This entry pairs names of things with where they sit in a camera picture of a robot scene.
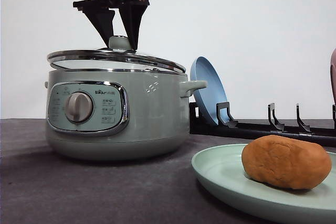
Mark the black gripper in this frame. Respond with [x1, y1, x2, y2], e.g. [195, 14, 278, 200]
[73, 0, 150, 50]

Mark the glass steamer lid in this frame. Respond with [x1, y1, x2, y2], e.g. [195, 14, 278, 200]
[47, 35, 186, 73]

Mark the green plate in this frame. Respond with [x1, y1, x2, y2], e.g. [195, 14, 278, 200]
[191, 144, 336, 224]

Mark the brown potato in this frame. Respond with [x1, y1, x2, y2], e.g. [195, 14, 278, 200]
[241, 135, 332, 190]

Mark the green electric steamer pot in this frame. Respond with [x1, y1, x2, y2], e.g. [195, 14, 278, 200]
[44, 69, 208, 162]

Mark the blue plate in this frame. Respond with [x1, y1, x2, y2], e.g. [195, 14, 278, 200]
[190, 56, 229, 124]

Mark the black plate rack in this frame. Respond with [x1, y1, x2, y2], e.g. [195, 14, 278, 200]
[190, 102, 336, 147]

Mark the pink plate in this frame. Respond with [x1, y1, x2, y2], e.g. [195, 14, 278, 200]
[330, 48, 336, 105]

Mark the grey table mat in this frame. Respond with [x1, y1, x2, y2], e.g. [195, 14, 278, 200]
[0, 119, 336, 224]

